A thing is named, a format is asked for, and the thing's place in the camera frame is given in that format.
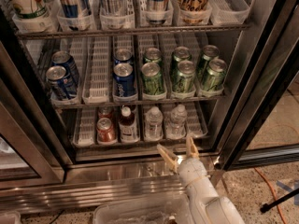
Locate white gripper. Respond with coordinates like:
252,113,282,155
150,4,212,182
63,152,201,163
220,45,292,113
157,136,209,187

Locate clear water bottle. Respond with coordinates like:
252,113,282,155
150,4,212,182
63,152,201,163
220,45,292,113
166,105,187,140
145,106,163,141

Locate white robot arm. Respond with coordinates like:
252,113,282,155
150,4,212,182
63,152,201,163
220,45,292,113
157,135,245,224

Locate dark juice bottle white label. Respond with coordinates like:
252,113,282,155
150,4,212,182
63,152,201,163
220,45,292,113
119,106,139,143

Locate empty white shelf tray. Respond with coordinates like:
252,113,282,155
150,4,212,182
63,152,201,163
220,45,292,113
82,37,110,105

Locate stainless steel fridge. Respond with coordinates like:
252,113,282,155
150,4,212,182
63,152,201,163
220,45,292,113
0,0,299,213

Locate clear plastic bin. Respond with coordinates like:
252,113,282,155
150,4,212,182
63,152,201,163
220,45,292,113
93,193,195,224

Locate green soda can middle front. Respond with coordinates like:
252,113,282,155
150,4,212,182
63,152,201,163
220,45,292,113
172,60,195,93

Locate green soda can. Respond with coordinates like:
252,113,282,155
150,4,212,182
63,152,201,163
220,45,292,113
141,63,164,95
197,45,220,79
143,48,163,65
170,46,192,75
172,60,195,93
201,59,227,91

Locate red soda can front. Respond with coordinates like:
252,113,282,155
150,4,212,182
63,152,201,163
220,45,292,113
96,118,116,144

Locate red soda can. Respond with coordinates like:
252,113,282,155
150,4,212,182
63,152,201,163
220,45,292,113
96,118,116,144
98,106,114,119

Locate green soda can right front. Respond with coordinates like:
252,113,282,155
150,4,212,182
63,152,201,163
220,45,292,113
201,59,227,91

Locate red soda can back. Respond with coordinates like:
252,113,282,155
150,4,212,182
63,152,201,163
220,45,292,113
98,106,114,119

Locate blue pepsi can front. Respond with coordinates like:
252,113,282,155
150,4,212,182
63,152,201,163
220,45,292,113
113,63,135,97

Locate blue pepsi can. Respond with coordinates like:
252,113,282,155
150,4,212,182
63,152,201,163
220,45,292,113
113,63,135,97
114,49,134,65

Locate black stand leg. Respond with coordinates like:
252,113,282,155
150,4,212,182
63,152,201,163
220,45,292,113
260,188,299,213

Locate empty white bottom tray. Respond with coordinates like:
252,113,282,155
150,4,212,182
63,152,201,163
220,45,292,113
73,107,96,148

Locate green soda can middle back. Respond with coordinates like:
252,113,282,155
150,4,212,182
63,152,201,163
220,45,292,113
170,46,192,75

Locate green soda can right back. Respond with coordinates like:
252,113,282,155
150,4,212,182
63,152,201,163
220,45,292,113
197,45,220,79

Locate blue pepsi can back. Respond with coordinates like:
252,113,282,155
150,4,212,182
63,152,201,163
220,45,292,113
114,49,134,65

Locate blue soda can far-left front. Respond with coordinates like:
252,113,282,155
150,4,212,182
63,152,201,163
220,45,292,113
46,65,77,100

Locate blue soda can far-left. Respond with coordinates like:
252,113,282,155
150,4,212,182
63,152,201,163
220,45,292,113
51,50,79,85
46,65,77,100

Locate blue soda can far-left back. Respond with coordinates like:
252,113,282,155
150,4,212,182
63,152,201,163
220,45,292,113
51,50,79,85

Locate blue red bull can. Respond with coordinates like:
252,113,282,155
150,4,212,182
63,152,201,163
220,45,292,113
146,0,169,24

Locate empty clear top tray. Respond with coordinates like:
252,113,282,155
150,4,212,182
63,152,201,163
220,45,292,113
209,0,249,25

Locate brown tan tall can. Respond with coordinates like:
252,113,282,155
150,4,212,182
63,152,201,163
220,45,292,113
177,0,208,24

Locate small clear container corner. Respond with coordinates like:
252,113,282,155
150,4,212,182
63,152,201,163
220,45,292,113
0,212,21,224

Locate blue silver tall can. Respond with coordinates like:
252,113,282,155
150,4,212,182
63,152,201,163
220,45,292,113
60,0,92,18

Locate white green tall can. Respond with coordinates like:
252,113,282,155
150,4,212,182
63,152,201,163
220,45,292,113
8,0,49,20

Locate orange cable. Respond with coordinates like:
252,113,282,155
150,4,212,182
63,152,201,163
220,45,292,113
253,167,288,224

